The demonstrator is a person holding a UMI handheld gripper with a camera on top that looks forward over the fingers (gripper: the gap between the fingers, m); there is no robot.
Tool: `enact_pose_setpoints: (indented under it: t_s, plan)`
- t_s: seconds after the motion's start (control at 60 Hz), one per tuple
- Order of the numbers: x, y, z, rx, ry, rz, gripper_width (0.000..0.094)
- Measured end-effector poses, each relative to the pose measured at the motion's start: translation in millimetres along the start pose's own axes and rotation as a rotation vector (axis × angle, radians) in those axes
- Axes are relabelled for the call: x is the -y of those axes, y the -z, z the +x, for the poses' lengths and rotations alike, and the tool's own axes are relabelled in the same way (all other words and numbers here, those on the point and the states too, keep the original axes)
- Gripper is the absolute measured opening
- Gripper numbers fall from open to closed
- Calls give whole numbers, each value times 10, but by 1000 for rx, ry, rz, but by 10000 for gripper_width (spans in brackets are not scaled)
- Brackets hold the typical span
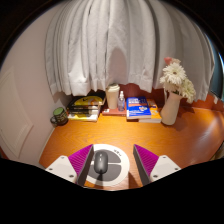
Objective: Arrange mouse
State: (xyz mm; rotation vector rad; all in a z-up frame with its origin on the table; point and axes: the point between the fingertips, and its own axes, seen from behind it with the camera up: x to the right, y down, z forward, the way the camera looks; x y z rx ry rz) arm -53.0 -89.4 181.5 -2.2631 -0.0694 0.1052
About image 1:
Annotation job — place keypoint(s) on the blue cover book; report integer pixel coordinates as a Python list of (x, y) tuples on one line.
[(138, 107)]

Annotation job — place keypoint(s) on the black computer mouse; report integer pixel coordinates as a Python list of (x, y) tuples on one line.
[(101, 161)]

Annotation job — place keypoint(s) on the cream ceramic vase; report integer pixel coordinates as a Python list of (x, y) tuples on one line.
[(170, 111)]

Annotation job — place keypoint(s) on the yellow orange cover book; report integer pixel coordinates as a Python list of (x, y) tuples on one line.
[(156, 115)]

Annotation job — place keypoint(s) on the clear sanitizer bottle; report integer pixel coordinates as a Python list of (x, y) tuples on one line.
[(121, 103)]

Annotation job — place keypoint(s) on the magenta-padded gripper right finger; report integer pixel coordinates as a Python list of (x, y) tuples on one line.
[(163, 167)]

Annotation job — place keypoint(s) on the yellow and black book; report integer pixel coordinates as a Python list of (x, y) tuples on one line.
[(87, 101)]

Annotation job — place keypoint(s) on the cream lidded tumbler cup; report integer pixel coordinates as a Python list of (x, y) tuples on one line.
[(112, 96)]

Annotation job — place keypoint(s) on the white flower bouquet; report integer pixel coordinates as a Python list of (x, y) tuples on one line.
[(175, 75)]

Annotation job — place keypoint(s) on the red flat book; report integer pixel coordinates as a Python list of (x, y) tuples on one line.
[(111, 112)]

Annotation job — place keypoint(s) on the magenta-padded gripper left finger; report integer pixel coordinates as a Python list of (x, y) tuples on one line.
[(63, 166)]

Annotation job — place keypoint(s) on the round white grey mouse pad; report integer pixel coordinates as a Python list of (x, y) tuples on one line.
[(118, 163)]

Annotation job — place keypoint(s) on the green dark mug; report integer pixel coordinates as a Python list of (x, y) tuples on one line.
[(60, 116)]

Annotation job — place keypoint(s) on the white pleated curtain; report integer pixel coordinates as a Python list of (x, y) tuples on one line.
[(126, 43)]

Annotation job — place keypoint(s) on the white wall socket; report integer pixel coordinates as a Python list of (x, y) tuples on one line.
[(215, 100)]

